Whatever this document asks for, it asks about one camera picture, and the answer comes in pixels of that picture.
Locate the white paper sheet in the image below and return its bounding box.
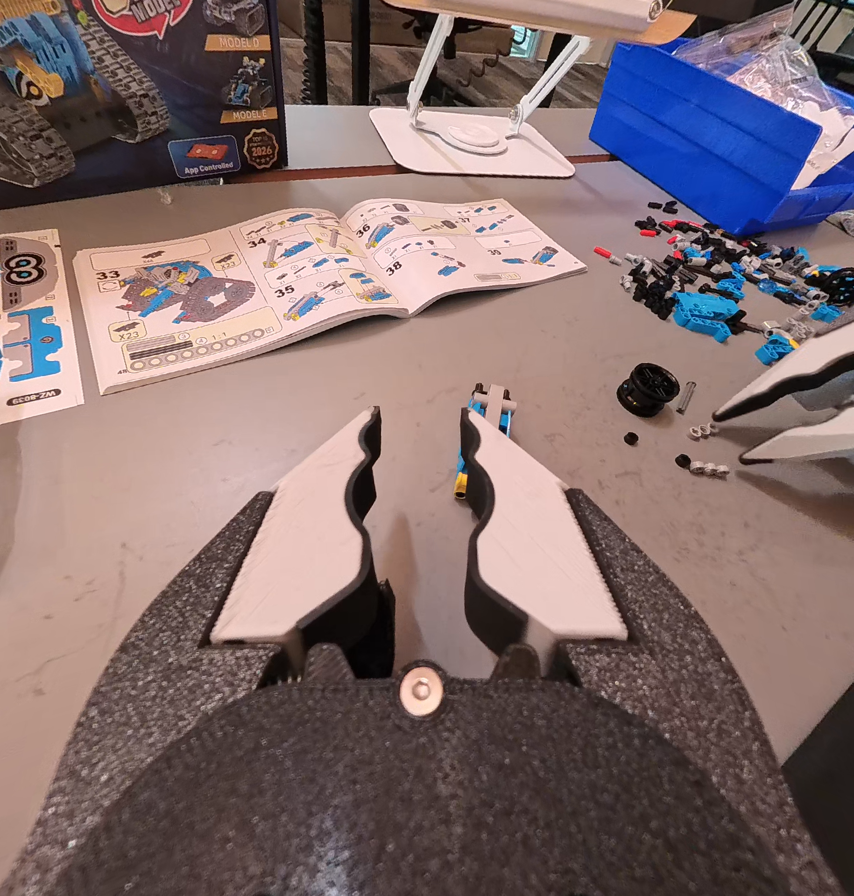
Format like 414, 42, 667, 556
0, 227, 85, 429

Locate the person's leg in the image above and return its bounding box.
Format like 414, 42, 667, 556
780, 721, 854, 896

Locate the blue storage bin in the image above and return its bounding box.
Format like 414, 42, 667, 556
589, 38, 854, 239

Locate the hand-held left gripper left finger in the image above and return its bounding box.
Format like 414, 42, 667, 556
210, 405, 383, 672

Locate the toy set box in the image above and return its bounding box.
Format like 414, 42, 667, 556
0, 0, 289, 207

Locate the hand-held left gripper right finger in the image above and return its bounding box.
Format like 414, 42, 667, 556
459, 408, 629, 676

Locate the white laptop stand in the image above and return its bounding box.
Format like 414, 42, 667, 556
368, 0, 669, 177

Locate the black desk leg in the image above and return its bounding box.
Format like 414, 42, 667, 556
350, 0, 372, 106
302, 0, 326, 106

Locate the blue grey brick assembly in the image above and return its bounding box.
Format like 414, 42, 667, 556
455, 383, 519, 501

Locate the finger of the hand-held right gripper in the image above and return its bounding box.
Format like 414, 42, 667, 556
738, 399, 854, 466
712, 315, 854, 424

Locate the wooden board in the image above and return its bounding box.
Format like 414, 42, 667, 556
637, 7, 699, 44

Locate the grey desk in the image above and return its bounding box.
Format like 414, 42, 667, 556
0, 105, 854, 896

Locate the pile of toy brick parts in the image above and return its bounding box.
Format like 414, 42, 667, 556
593, 199, 854, 365

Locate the black spoked wheel rim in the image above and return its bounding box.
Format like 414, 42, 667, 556
616, 363, 681, 419

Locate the instruction booklet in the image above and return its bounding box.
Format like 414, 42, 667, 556
73, 198, 589, 396

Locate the clear plastic bag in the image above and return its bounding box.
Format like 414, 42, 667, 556
672, 7, 854, 190

